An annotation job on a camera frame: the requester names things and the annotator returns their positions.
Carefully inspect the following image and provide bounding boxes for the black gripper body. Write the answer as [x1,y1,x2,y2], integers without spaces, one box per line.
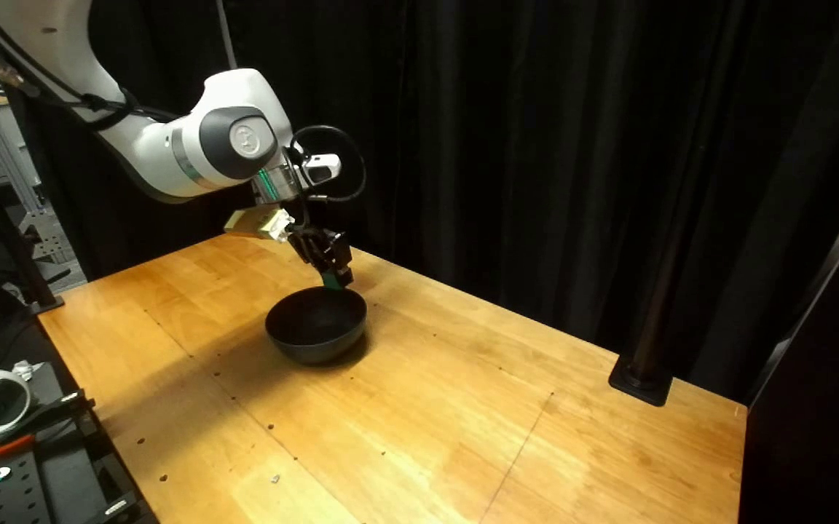
[287,219,348,267]

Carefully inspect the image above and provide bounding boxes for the black bowl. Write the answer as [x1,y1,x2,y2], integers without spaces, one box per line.
[262,283,374,370]

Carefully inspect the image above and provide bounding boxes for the black curtain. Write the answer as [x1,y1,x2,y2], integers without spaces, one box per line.
[10,0,839,407]

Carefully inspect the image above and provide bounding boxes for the black vertical pole with base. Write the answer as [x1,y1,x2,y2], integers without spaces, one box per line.
[607,143,700,407]

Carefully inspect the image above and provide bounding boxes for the grey metal shelf rack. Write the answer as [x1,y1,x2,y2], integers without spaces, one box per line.
[0,55,87,298]

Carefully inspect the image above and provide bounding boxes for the black perforated board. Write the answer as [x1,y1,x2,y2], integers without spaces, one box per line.
[0,452,135,524]

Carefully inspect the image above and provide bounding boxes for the black side panel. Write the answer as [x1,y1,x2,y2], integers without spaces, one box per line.
[737,151,839,524]

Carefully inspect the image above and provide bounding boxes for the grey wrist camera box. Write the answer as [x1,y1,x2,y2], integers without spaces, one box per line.
[294,148,345,193]

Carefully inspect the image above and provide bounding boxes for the black looped cable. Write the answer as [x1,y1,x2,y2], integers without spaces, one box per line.
[288,121,371,207]

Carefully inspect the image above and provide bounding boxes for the orange handled pliers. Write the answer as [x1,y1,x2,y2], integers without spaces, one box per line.
[0,389,100,462]

